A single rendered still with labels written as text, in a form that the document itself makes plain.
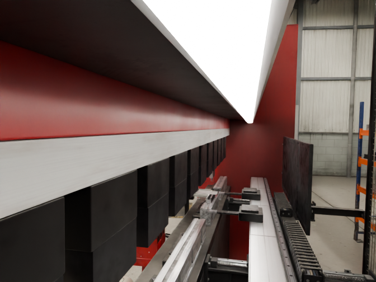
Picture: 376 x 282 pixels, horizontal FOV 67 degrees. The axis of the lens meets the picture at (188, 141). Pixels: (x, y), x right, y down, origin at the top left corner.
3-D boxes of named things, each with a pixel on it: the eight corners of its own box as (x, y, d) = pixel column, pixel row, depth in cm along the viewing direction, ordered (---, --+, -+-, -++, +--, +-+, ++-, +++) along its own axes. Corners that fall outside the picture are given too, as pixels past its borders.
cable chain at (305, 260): (283, 228, 118) (283, 219, 117) (297, 229, 116) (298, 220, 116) (301, 286, 75) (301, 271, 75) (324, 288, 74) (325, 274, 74)
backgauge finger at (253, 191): (218, 193, 185) (218, 185, 185) (259, 195, 180) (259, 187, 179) (216, 197, 173) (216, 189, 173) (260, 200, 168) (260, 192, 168)
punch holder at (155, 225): (136, 220, 72) (137, 155, 71) (169, 223, 70) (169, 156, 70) (107, 244, 58) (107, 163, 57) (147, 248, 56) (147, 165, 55)
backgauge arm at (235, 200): (226, 211, 227) (227, 194, 227) (313, 218, 213) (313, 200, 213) (226, 214, 220) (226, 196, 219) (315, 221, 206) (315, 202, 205)
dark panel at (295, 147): (281, 187, 247) (283, 136, 245) (283, 187, 247) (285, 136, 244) (305, 235, 137) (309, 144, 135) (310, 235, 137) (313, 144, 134)
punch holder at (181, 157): (160, 200, 92) (161, 149, 91) (186, 202, 90) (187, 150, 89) (144, 214, 77) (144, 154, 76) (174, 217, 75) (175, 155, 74)
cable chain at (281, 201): (273, 197, 169) (273, 191, 169) (283, 198, 168) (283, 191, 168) (279, 216, 133) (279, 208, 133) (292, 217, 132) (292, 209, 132)
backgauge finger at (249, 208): (209, 210, 146) (210, 201, 146) (262, 215, 140) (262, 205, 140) (206, 217, 134) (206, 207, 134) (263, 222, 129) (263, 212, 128)
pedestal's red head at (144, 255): (139, 249, 174) (139, 220, 173) (165, 251, 171) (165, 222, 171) (127, 265, 154) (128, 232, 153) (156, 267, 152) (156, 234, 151)
